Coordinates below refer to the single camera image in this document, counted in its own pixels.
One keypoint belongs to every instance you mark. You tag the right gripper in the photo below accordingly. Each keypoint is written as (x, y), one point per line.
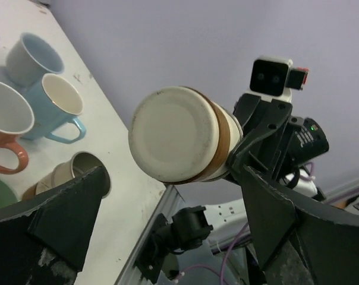
(275, 143)

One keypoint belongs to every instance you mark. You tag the light blue mug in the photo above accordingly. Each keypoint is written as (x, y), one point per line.
(54, 102)

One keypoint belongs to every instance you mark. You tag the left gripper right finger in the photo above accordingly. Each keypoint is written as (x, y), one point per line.
(298, 240)

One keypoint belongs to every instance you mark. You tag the aluminium mounting rail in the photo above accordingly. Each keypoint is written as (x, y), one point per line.
(136, 271)

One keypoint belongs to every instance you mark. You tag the cream cup brown band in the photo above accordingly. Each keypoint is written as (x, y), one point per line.
(179, 136)

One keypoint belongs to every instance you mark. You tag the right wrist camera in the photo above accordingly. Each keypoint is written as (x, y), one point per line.
(276, 78)

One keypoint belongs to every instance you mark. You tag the grey blue mug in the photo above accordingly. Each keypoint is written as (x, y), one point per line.
(30, 58)

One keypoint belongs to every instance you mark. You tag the pink dotted mug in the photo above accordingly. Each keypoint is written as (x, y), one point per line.
(16, 119)

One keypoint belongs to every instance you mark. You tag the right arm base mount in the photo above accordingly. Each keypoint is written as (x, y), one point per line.
(186, 231)

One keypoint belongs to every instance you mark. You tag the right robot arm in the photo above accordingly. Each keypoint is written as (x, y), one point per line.
(297, 239)

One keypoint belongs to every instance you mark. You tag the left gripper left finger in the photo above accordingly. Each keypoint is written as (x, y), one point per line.
(44, 240)

